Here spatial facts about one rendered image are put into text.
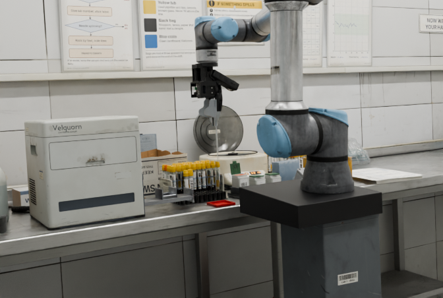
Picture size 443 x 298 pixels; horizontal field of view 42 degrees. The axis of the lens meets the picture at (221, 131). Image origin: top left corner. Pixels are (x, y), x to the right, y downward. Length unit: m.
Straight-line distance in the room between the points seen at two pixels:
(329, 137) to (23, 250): 0.86
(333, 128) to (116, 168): 0.63
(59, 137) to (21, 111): 0.64
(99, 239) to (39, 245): 0.16
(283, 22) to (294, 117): 0.25
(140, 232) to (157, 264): 0.81
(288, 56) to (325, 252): 0.52
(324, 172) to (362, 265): 0.28
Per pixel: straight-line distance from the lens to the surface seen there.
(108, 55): 2.36
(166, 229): 1.74
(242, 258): 2.70
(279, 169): 2.08
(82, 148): 1.66
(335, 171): 1.61
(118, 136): 1.69
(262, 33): 1.88
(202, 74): 1.93
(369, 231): 1.67
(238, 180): 1.95
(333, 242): 1.59
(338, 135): 1.61
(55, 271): 2.37
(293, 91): 1.53
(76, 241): 1.65
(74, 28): 2.33
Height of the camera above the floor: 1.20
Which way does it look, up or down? 3 degrees down
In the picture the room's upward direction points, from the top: 3 degrees counter-clockwise
